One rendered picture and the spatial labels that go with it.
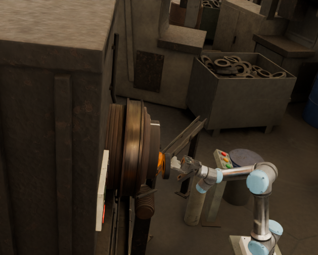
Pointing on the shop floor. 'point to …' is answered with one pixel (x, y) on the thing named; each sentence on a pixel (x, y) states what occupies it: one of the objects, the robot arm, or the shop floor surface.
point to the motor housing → (142, 220)
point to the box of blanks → (238, 91)
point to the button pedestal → (215, 195)
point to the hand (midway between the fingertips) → (166, 163)
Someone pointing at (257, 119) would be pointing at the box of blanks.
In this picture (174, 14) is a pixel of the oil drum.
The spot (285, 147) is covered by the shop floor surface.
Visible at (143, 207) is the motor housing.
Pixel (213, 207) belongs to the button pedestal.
